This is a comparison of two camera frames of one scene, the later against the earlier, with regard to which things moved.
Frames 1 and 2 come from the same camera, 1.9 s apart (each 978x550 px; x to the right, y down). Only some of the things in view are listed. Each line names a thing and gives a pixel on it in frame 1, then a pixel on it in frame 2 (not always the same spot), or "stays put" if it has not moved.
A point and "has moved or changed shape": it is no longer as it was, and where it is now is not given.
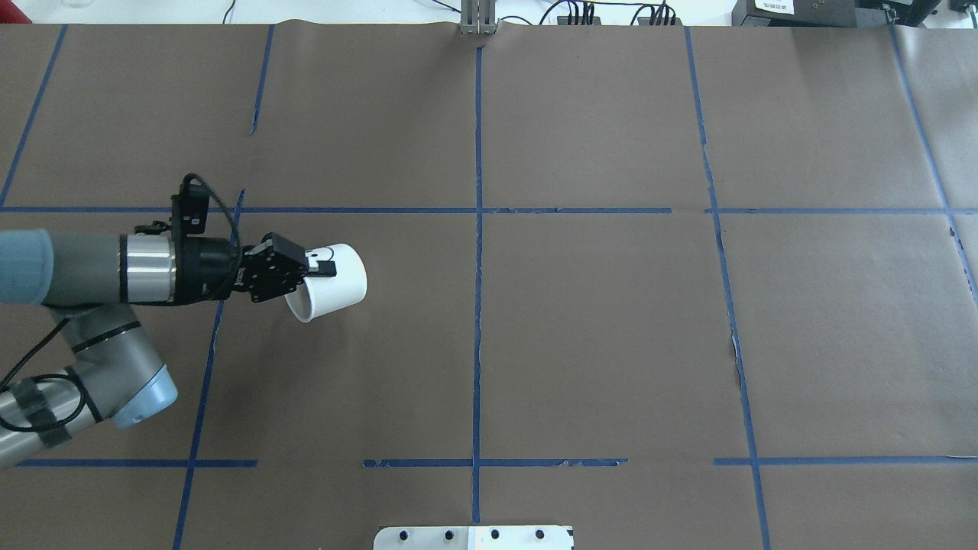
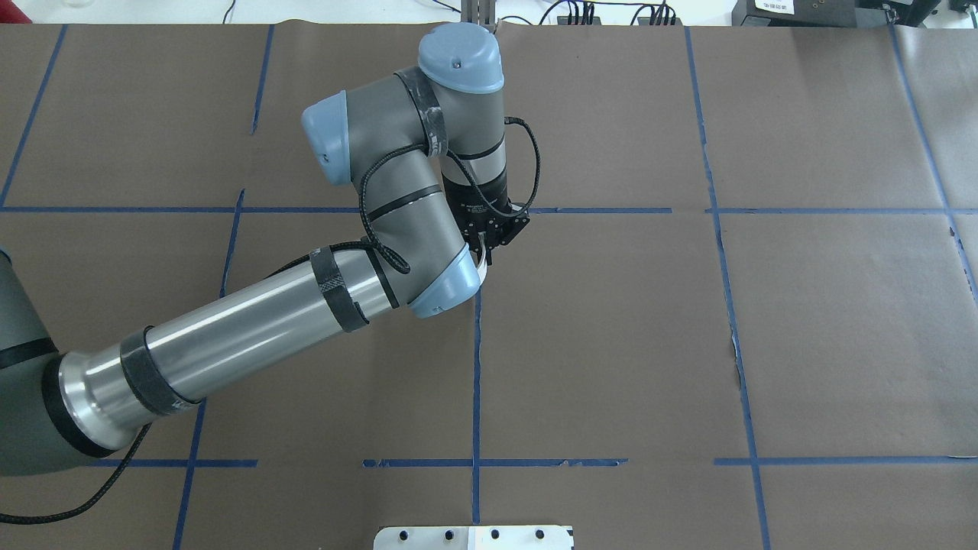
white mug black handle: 316,296 has moved or changed shape
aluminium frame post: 478,17 stays put
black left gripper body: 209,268 to 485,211
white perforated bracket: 474,538 stays put
